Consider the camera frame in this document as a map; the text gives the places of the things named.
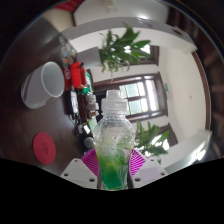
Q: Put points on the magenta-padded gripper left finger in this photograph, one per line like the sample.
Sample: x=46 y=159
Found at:
x=78 y=171

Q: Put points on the flat round red coaster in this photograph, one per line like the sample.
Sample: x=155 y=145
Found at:
x=44 y=148

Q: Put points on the dark-framed window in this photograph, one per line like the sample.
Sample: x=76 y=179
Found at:
x=154 y=55

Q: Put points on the box of small jars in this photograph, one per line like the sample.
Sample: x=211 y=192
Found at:
x=89 y=106

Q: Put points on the white cup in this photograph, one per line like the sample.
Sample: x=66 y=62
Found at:
x=40 y=86

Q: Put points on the grey ball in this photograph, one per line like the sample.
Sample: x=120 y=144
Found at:
x=89 y=142

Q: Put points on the dark wooden glazed door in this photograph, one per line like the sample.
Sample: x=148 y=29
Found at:
x=140 y=96

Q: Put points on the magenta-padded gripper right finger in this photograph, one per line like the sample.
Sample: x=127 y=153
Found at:
x=150 y=171

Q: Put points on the tall potted plant, white pot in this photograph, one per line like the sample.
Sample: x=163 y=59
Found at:
x=150 y=140

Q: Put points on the flat black device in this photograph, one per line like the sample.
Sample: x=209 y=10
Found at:
x=73 y=105

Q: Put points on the clear bottle with green drink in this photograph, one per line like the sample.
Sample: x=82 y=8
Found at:
x=113 y=150

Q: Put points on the red box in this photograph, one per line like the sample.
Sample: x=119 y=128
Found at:
x=77 y=75

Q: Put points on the bushy potted plant, white pot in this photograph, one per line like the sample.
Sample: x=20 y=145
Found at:
x=116 y=50

